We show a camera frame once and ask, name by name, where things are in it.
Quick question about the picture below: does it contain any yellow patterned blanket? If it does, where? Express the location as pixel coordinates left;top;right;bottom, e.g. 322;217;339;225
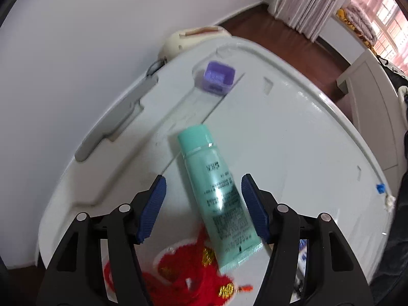
337;8;380;56

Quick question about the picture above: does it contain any teal cosmetic tube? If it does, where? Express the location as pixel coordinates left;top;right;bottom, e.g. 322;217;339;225
177;125;265;275

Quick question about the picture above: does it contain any cream plastic container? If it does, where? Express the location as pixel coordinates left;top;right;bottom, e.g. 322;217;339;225
158;25;232;62

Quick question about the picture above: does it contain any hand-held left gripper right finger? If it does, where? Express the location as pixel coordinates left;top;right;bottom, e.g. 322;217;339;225
240;174;375;306

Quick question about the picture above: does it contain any window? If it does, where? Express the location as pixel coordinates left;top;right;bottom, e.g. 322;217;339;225
366;0;408;71

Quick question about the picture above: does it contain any white dotted curtain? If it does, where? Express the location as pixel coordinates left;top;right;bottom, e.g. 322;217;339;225
268;0;370;42

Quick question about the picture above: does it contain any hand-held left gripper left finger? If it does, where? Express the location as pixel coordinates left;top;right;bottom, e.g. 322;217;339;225
36;175;167;306

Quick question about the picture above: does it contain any red tassel ornament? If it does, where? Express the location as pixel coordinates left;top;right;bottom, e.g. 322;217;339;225
104;226;252;306

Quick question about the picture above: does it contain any white black printed blanket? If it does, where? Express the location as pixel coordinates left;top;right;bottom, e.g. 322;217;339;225
376;54;408;115

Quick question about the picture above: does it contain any small purple box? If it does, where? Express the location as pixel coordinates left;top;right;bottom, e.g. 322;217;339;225
194;60;236;95

